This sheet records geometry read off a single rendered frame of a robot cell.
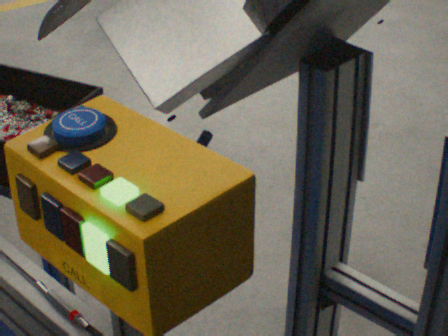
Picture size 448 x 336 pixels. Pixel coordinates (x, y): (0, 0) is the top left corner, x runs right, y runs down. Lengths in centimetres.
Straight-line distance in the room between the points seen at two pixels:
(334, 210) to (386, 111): 169
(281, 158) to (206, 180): 202
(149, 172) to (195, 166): 3
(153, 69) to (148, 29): 5
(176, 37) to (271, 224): 141
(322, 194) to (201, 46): 31
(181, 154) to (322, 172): 56
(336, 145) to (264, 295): 100
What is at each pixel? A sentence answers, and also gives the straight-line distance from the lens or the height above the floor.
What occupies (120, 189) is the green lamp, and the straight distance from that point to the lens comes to 54.
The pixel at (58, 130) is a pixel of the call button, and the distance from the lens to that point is 60.
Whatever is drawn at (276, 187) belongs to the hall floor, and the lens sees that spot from 245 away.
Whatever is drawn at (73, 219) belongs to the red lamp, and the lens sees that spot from 56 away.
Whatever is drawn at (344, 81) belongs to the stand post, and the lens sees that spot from 109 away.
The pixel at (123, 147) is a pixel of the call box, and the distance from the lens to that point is 60.
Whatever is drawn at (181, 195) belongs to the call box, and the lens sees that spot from 55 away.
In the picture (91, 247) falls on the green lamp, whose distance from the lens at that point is 55.
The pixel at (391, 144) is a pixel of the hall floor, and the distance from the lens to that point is 269.
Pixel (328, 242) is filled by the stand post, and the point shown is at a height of 64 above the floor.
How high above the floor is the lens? 138
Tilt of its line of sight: 33 degrees down
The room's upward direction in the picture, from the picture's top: straight up
